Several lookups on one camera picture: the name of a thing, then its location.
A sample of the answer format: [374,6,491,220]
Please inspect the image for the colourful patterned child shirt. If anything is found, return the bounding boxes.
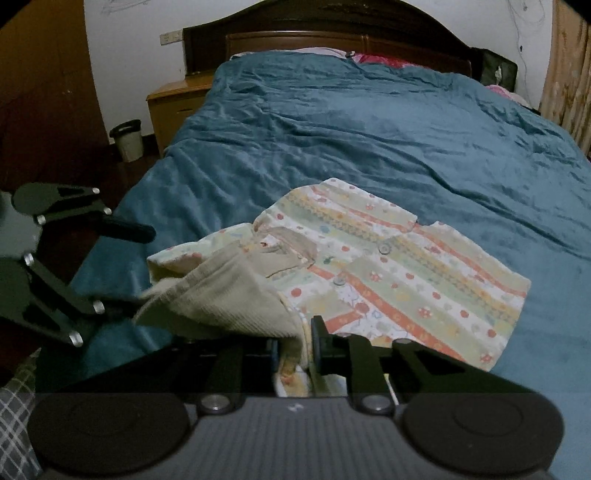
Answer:
[133,178,531,397]

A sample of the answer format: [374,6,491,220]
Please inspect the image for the small trash bin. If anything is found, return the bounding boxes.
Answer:
[109,119,143,163]

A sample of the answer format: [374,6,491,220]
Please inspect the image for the wooden nightstand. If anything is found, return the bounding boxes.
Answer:
[146,72,214,156]

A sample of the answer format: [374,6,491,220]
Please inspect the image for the plaid checked cloth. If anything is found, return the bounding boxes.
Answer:
[0,349,41,479]

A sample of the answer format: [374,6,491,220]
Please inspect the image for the teal blue bed blanket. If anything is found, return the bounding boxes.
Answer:
[73,52,590,479]

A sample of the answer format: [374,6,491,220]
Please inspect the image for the red pink pillow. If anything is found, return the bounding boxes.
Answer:
[230,45,435,71]

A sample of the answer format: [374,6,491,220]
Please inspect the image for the dark box by headboard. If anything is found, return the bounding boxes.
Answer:
[470,48,518,92]

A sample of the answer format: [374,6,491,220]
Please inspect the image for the dark wooden headboard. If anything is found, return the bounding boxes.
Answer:
[182,1,483,79]

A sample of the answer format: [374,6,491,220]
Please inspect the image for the beige left curtain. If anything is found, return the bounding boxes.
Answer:
[540,1,591,156]

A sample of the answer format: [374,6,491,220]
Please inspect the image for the white wall socket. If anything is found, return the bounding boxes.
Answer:
[159,30,183,46]

